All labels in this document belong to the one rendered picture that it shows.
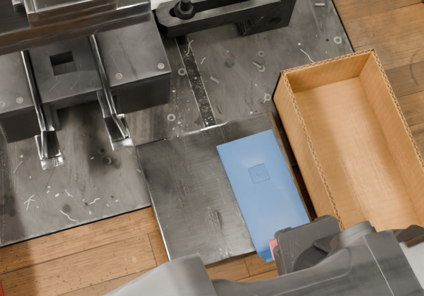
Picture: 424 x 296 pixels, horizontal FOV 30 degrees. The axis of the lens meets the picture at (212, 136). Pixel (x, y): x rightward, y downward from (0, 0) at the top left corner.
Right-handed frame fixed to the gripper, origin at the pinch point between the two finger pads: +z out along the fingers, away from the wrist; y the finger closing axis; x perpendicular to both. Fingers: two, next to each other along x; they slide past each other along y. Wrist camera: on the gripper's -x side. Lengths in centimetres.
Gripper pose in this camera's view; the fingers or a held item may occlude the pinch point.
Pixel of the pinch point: (286, 252)
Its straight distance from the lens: 88.7
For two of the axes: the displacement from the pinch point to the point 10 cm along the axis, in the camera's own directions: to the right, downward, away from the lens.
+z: -2.6, -0.9, 9.6
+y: -2.4, -9.6, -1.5
